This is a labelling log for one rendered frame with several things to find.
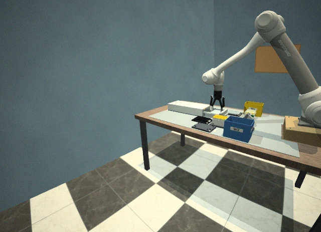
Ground blue bin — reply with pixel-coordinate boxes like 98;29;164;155
223;116;254;143

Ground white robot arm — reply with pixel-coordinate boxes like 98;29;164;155
202;11;321;129

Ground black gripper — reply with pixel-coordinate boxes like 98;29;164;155
210;90;225;112

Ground yellow open-top bin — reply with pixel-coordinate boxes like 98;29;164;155
243;101;264;117

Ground pale grey bench mat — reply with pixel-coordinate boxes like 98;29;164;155
148;110;300;158

